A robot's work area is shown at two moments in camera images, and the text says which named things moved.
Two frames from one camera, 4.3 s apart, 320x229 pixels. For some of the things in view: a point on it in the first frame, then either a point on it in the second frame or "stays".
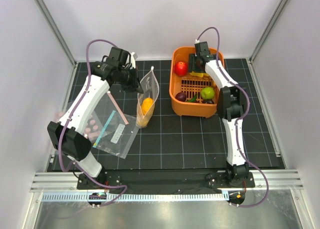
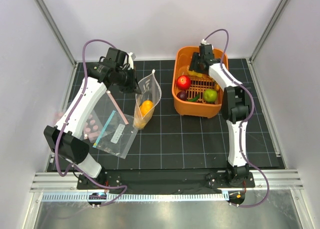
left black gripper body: [128, 79] stays
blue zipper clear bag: [116, 137] stays
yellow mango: [145, 109] to [140, 122]
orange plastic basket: [193, 94] stays
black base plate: [164, 179] stays
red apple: [181, 69] to [183, 82]
